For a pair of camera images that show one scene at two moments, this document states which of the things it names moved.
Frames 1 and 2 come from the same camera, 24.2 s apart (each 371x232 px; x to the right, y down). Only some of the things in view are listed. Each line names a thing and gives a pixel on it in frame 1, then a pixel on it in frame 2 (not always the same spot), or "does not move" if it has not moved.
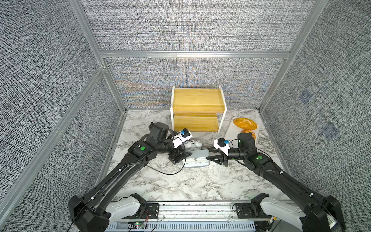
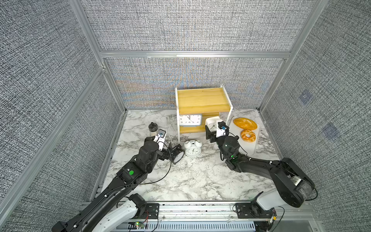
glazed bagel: x=248 y=131 does not move
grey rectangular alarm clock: x=198 y=158 -> x=190 y=120
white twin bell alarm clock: x=192 y=144 does not move
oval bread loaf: x=245 y=123 does not move
